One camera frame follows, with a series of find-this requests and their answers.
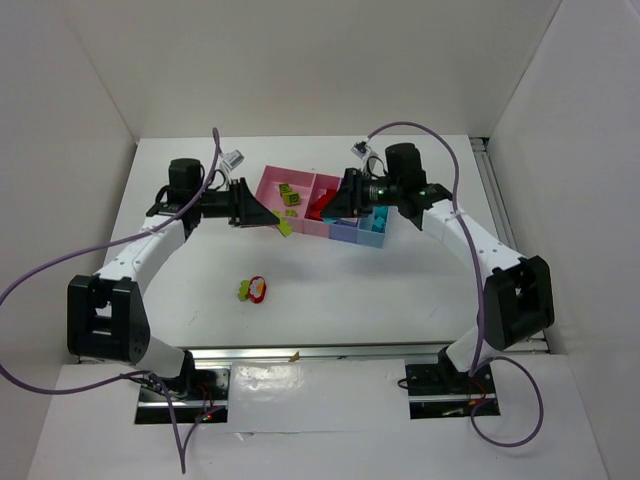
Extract red lego brick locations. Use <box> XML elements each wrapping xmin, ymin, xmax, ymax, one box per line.
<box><xmin>306</xmin><ymin>189</ymin><xmax>337</xmax><ymax>222</ymax></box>

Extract green lego brick from stack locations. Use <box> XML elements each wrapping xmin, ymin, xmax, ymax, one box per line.
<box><xmin>273</xmin><ymin>210</ymin><xmax>293</xmax><ymax>237</ymax></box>

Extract red white flower lego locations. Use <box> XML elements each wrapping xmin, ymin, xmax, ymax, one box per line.
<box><xmin>247</xmin><ymin>276</ymin><xmax>267</xmax><ymax>304</ymax></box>

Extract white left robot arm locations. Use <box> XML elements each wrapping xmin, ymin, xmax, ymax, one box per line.
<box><xmin>67</xmin><ymin>158</ymin><xmax>279</xmax><ymax>396</ymax></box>

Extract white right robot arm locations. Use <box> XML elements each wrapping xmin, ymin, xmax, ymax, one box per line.
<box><xmin>321</xmin><ymin>141</ymin><xmax>555</xmax><ymax>384</ymax></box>

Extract teal legos in container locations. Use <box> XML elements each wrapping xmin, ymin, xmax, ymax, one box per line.
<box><xmin>371</xmin><ymin>206</ymin><xmax>388</xmax><ymax>233</ymax></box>

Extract blue purple container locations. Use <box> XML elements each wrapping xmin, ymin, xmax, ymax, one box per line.
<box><xmin>328</xmin><ymin>218</ymin><xmax>359</xmax><ymax>243</ymax></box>

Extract pink small container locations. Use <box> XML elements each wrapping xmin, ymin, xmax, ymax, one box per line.
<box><xmin>303</xmin><ymin>174</ymin><xmax>341</xmax><ymax>238</ymax></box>

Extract pink large container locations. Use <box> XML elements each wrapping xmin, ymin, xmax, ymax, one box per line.
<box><xmin>256</xmin><ymin>165</ymin><xmax>315</xmax><ymax>233</ymax></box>

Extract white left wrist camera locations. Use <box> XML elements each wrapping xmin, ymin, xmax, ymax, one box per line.
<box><xmin>220</xmin><ymin>150</ymin><xmax>244</xmax><ymax>174</ymax></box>

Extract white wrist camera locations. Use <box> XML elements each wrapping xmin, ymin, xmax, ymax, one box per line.
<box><xmin>220</xmin><ymin>150</ymin><xmax>244</xmax><ymax>174</ymax></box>
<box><xmin>351</xmin><ymin>141</ymin><xmax>372</xmax><ymax>160</ymax></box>

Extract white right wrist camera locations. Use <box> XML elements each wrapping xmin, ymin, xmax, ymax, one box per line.
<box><xmin>351</xmin><ymin>141</ymin><xmax>372</xmax><ymax>160</ymax></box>

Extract aluminium rail front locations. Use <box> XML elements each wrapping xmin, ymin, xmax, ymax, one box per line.
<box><xmin>189</xmin><ymin>342</ymin><xmax>447</xmax><ymax>366</ymax></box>

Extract aluminium rail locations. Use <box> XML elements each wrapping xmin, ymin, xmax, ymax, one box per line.
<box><xmin>189</xmin><ymin>342</ymin><xmax>447</xmax><ymax>366</ymax></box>
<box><xmin>470</xmin><ymin>138</ymin><xmax>555</xmax><ymax>351</ymax></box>

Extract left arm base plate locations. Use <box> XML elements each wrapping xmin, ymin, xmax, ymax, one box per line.
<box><xmin>134</xmin><ymin>366</ymin><xmax>231</xmax><ymax>425</ymax></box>

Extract aluminium rail right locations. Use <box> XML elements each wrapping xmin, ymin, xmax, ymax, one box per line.
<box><xmin>470</xmin><ymin>138</ymin><xmax>555</xmax><ymax>351</ymax></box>

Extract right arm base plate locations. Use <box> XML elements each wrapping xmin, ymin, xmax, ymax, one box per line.
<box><xmin>397</xmin><ymin>364</ymin><xmax>500</xmax><ymax>420</ymax></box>

